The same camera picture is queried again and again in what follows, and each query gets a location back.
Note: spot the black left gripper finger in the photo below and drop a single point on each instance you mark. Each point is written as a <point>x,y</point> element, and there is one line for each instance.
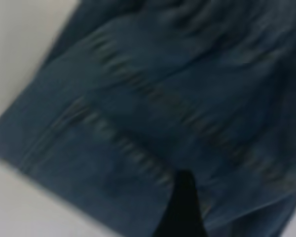
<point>185,209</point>

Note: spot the blue denim pants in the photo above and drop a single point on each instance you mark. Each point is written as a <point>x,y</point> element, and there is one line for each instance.
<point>138,98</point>

